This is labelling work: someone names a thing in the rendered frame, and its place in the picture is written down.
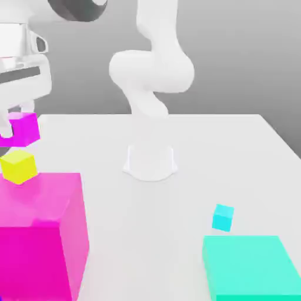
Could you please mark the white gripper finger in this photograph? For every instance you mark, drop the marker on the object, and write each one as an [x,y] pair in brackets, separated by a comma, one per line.
[28,107]
[5,124]

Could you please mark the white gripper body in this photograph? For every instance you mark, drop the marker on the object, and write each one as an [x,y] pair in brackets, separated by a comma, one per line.
[35,87]

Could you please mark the small magenta cube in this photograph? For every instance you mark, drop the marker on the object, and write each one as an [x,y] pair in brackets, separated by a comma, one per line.
[25,130]

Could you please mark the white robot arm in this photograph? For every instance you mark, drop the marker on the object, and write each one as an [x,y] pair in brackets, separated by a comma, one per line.
[162,70]

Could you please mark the small yellow cube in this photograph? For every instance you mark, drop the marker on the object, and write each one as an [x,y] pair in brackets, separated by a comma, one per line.
[17,167]

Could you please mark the small cyan cube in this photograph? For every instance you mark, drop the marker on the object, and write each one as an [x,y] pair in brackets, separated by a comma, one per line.
[222,218]

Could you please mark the large pink box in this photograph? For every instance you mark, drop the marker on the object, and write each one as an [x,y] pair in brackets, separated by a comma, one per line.
[35,247]

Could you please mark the large turquoise box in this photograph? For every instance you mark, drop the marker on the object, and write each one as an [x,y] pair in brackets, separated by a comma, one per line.
[251,265]

